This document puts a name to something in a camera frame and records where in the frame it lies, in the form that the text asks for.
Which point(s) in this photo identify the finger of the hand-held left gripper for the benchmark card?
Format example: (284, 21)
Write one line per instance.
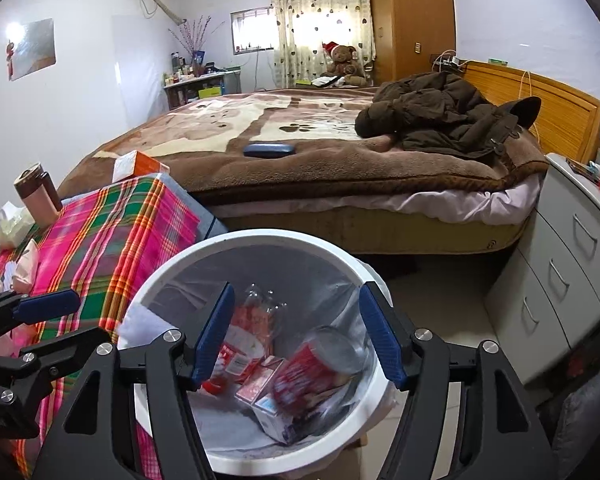
(47, 306)
(60, 355)

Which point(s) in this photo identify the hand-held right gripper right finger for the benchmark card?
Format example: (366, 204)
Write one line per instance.
(380, 335)

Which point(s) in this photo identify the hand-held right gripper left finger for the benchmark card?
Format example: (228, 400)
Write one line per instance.
(212, 330)

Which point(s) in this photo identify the clear plastic bottle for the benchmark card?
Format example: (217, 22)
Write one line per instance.
(250, 330)

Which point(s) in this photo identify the red metal can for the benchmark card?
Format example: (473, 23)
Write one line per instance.
(310, 370)

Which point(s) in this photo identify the white round trash bin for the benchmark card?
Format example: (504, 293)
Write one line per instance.
(260, 237)

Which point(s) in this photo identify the green white tissue pack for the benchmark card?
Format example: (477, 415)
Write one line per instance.
(12, 227)

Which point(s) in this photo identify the plaid tablecloth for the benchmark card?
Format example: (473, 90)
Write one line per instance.
(105, 240)

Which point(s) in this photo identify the pink lidded mug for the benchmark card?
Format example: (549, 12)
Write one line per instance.
(37, 205)

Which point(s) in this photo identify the pink bed sheet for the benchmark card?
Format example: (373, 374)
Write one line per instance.
(455, 205)

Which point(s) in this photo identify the orange tissue box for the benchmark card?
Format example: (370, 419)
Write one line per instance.
(140, 165)

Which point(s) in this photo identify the bed with brown blanket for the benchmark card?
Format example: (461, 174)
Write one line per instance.
(305, 170)

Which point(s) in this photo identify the grey drawer nightstand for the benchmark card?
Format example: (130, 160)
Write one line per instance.
(555, 270)

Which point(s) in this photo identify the blue glasses case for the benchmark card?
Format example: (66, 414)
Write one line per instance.
(269, 150)

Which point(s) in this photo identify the brown jacket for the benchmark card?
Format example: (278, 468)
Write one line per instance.
(440, 110)

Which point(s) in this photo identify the green box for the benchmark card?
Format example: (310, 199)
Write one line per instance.
(210, 93)

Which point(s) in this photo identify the small dressing table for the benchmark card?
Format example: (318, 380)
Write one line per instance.
(195, 82)

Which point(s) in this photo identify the row of cosmetic bottles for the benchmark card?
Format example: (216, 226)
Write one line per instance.
(180, 72)

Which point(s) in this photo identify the brown teddy bear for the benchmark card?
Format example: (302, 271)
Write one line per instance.
(345, 62)

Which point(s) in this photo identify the power strip with chargers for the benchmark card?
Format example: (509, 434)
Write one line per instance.
(450, 62)

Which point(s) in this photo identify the wooden headboard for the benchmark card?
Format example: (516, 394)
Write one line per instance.
(555, 105)

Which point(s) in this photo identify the dried flower branches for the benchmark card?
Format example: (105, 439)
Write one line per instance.
(195, 35)

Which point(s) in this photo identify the small window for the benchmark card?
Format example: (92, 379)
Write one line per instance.
(252, 30)

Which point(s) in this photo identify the wrapped air conditioner pipe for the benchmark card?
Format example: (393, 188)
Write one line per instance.
(162, 7)

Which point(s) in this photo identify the patterned curtain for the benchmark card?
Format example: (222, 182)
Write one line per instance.
(320, 20)

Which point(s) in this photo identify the wooden wardrobe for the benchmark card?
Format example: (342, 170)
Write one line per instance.
(410, 15)

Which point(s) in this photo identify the silver wall poster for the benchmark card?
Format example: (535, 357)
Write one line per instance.
(32, 50)

